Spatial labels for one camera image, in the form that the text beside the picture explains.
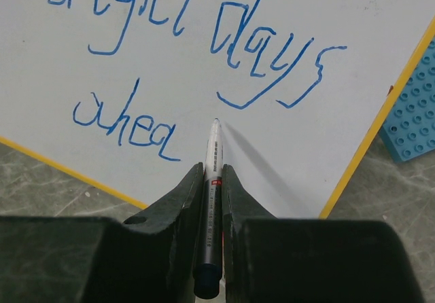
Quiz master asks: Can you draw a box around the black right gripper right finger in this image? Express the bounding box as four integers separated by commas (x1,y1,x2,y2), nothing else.
222,165,424,302

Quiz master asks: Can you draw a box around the blue studded baseplate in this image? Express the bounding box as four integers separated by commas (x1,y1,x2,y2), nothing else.
379,40,435,162

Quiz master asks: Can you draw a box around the yellow framed whiteboard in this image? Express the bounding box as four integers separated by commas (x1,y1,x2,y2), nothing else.
1,0,434,217

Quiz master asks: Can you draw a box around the white blue whiteboard marker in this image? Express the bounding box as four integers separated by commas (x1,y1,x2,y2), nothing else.
193,119,224,300

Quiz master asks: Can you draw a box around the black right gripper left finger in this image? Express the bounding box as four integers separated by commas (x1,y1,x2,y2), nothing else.
1,164,203,302

